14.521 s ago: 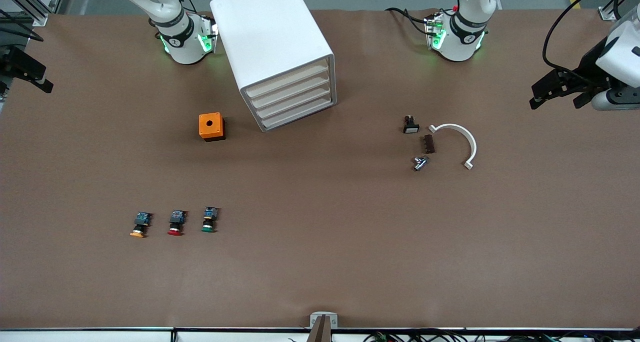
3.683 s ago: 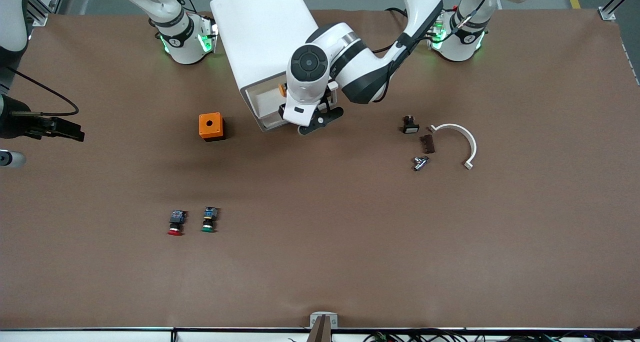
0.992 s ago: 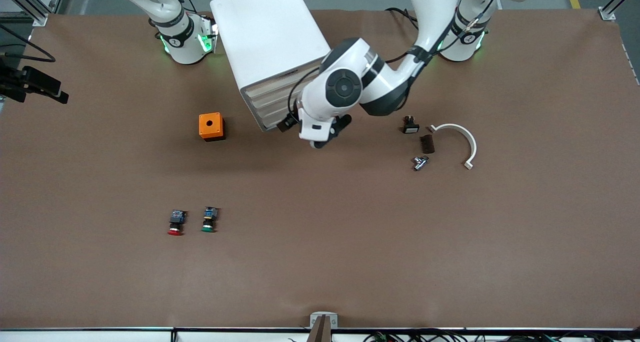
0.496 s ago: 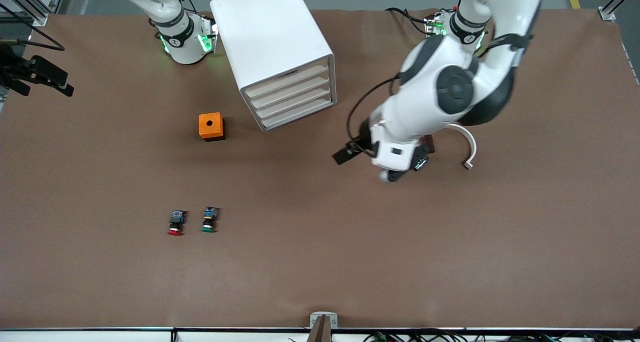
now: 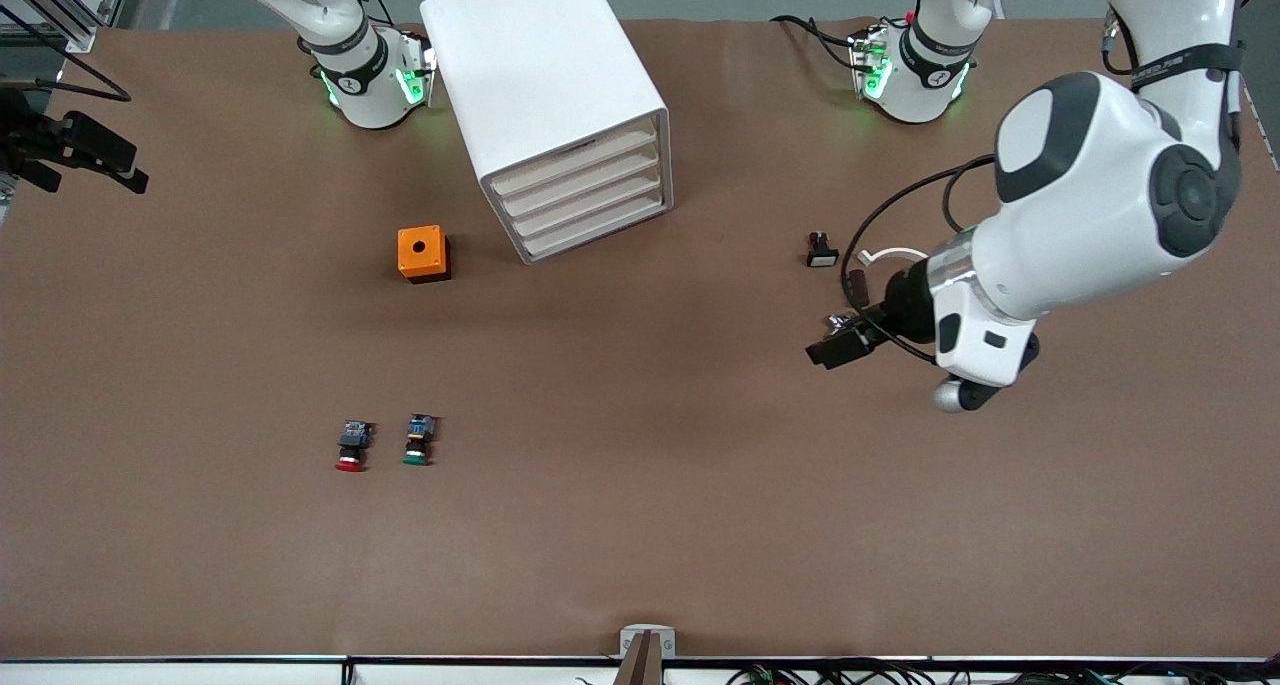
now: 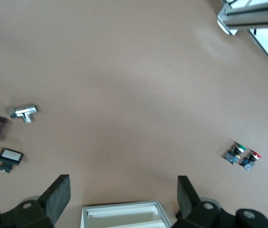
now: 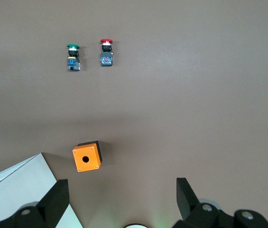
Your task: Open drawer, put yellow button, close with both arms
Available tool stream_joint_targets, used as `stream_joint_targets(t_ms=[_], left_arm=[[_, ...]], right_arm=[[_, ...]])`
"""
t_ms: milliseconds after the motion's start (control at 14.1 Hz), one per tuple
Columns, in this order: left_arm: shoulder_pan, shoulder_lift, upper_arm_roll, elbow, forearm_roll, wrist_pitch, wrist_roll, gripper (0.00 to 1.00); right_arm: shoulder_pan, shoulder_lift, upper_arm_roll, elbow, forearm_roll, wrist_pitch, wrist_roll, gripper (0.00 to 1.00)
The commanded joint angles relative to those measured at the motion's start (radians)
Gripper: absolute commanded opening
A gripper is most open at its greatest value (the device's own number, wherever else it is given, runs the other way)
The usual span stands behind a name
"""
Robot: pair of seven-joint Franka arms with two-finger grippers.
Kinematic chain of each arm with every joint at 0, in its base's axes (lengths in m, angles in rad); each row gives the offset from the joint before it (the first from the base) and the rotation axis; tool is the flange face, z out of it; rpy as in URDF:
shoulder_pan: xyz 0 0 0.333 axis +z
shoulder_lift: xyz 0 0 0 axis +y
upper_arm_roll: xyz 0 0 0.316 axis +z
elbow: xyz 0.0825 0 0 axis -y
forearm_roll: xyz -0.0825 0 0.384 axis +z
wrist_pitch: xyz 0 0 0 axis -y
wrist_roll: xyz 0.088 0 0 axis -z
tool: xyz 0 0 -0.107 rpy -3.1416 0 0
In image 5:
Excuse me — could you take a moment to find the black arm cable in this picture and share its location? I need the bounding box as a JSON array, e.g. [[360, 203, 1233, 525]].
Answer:
[[0, 73, 133, 103], [838, 153, 1001, 368]]

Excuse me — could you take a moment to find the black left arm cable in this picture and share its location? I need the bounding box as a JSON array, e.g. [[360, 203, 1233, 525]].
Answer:
[[838, 153, 1001, 368]]

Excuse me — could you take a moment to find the green mushroom push button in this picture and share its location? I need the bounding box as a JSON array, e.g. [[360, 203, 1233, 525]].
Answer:
[[402, 414, 439, 467]]

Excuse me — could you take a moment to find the red mushroom push button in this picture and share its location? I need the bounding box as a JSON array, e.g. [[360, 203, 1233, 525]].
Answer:
[[334, 420, 375, 473]]

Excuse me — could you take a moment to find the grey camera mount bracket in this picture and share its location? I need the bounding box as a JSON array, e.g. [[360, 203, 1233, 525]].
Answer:
[[619, 625, 677, 661]]

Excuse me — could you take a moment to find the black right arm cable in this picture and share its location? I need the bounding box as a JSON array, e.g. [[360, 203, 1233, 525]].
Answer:
[[0, 73, 133, 103]]

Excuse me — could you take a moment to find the black cable bundle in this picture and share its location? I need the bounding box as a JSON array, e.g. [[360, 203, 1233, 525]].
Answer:
[[725, 658, 1280, 685]]

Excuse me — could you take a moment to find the white drawer cabinet housing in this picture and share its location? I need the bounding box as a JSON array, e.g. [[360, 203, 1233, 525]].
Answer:
[[420, 0, 674, 266]]

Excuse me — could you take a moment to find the brown table cover sheet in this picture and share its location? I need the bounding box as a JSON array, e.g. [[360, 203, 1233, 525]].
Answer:
[[0, 15, 1280, 661]]

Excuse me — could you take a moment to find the white table edge rail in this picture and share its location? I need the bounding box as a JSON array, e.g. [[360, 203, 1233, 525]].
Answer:
[[0, 655, 1280, 685]]

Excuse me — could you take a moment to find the aluminium frame profile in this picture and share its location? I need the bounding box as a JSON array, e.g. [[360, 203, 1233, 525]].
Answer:
[[0, 0, 136, 54]]

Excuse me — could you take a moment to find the orange button enclosure box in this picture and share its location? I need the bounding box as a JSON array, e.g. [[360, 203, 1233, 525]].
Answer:
[[397, 225, 452, 285]]

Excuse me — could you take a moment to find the white plastic drawer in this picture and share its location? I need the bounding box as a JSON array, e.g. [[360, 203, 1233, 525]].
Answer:
[[487, 117, 663, 201], [497, 140, 666, 223], [507, 162, 668, 244], [517, 185, 671, 263]]

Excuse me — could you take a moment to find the black base power cable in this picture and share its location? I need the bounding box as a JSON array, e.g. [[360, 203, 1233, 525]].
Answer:
[[768, 13, 863, 72]]

